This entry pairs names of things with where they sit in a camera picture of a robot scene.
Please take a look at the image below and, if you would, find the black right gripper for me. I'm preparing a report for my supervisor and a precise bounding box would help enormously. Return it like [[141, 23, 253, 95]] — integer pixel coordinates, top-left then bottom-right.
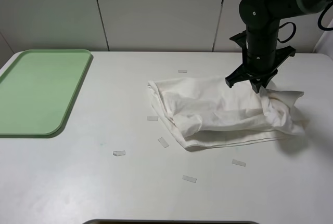
[[225, 30, 296, 94]]

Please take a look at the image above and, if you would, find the white short sleeve t-shirt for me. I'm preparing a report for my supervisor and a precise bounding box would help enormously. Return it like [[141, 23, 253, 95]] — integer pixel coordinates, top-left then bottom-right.
[[148, 76, 305, 150]]

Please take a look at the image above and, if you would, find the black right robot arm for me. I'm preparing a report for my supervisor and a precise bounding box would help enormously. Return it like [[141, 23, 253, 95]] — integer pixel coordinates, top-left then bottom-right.
[[225, 0, 332, 93]]

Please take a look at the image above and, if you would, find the light green plastic tray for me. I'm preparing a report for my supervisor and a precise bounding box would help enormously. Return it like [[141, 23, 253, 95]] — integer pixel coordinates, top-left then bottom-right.
[[1, 49, 93, 138]]

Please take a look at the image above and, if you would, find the clear tape marker lower right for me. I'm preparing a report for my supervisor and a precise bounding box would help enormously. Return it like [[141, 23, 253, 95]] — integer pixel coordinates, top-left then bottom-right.
[[232, 159, 246, 167]]

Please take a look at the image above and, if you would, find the clear tape marker middle left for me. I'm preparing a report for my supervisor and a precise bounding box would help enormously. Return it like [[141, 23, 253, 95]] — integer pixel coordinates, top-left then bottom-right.
[[146, 116, 159, 121]]

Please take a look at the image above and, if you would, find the clear tape marker bottom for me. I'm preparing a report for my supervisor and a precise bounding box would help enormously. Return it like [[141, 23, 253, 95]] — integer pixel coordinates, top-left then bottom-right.
[[182, 175, 197, 183]]

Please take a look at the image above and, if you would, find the clear tape marker lower left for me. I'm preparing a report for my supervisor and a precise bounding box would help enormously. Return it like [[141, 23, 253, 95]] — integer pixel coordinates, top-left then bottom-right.
[[113, 150, 126, 156]]

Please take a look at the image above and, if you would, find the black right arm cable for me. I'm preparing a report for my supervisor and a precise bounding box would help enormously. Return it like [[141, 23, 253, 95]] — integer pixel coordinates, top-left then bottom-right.
[[275, 3, 333, 44]]

